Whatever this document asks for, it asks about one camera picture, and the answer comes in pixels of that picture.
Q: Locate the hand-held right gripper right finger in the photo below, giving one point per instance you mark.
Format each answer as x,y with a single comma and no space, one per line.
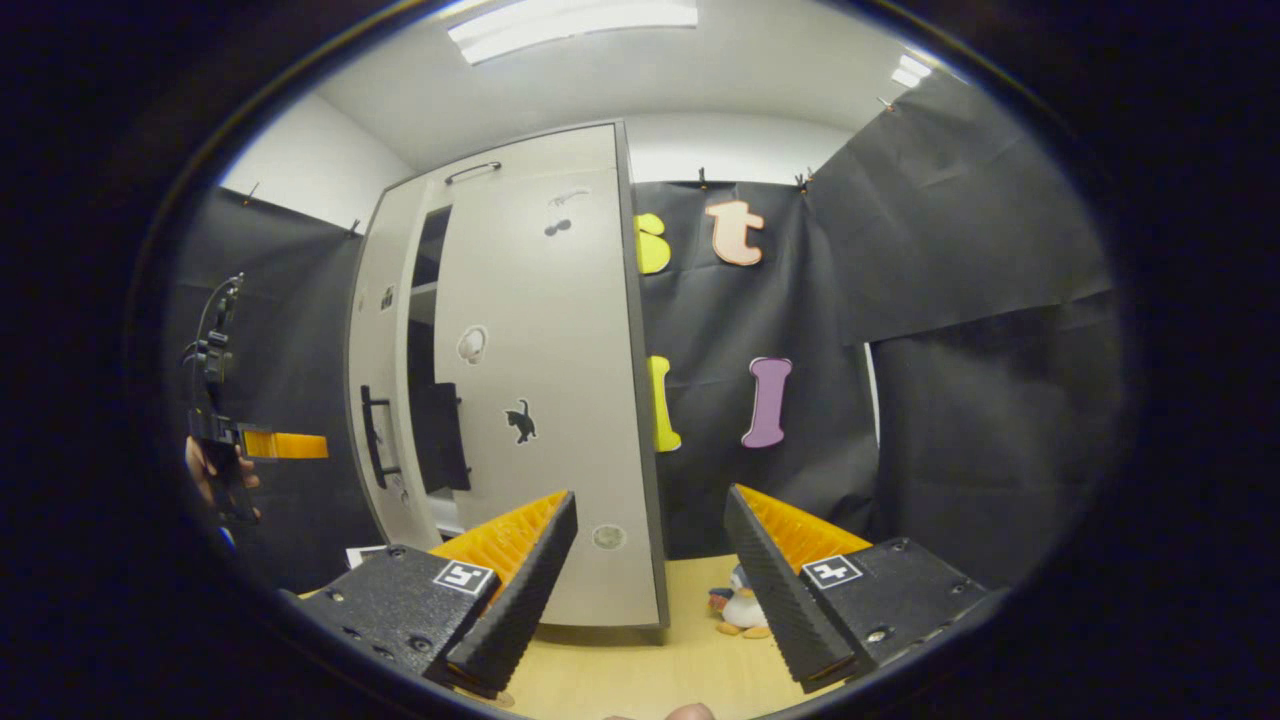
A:
775,590

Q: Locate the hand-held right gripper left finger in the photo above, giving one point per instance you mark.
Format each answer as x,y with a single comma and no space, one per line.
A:
525,595

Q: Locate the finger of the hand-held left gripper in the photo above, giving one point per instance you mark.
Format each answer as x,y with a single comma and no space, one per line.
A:
295,445

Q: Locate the grey cabinet door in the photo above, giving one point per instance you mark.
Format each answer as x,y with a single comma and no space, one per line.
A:
560,350
385,350

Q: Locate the grey cabinet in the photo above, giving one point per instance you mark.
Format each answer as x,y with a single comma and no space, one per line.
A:
428,260

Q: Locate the plush penguin toy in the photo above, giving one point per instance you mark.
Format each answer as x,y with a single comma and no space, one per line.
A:
742,608

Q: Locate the white paper sheet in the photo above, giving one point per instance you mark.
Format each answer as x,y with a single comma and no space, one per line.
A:
362,556

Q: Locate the black backdrop cloth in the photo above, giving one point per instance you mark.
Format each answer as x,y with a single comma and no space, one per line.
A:
950,350

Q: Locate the large ceiling light panel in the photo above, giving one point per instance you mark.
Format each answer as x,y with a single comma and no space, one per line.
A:
570,25

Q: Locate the small ceiling light panel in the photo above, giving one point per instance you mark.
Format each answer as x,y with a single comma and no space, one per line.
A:
912,72

